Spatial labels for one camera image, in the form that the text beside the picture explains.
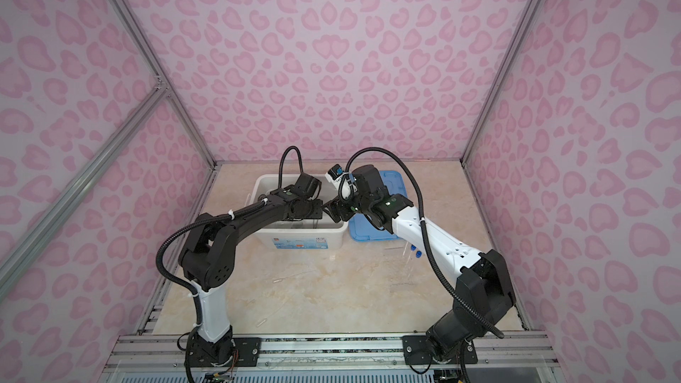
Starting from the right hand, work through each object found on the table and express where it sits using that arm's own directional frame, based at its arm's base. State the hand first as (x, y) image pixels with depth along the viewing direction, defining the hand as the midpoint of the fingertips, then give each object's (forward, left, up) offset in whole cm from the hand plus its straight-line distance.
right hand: (333, 197), depth 79 cm
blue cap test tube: (-12, -23, -8) cm, 28 cm away
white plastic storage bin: (-5, +14, -14) cm, 20 cm away
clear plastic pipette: (-17, +19, -23) cm, 34 cm away
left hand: (+8, +7, -16) cm, 19 cm away
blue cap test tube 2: (-14, -25, -8) cm, 29 cm away
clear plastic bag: (-18, -24, -23) cm, 38 cm away
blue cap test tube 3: (-5, -20, -24) cm, 31 cm away
